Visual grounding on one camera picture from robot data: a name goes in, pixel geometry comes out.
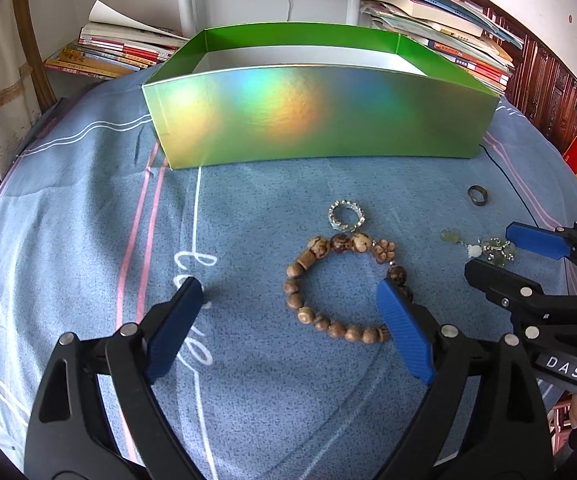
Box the blue striped bedsheet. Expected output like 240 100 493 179
0 77 577 480

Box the red carved wooden bench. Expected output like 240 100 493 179
451 0 577 161

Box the low stack of books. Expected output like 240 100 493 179
43 0 189 80

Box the brown wooden bead bracelet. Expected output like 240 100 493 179
284 232 414 346

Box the black cable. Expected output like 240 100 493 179
479 144 540 227

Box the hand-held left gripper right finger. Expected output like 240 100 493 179
375 277 554 480

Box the silver rhinestone ring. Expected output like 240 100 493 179
327 200 368 233

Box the shiny green cardboard box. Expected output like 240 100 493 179
142 21 501 170

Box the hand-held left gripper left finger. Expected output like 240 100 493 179
24 276 204 480

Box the tall stack of books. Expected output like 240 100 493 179
341 0 517 97

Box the green jade charm bracelet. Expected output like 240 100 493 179
440 230 518 267

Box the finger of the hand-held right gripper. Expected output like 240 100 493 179
463 259 577 335
505 220 577 291

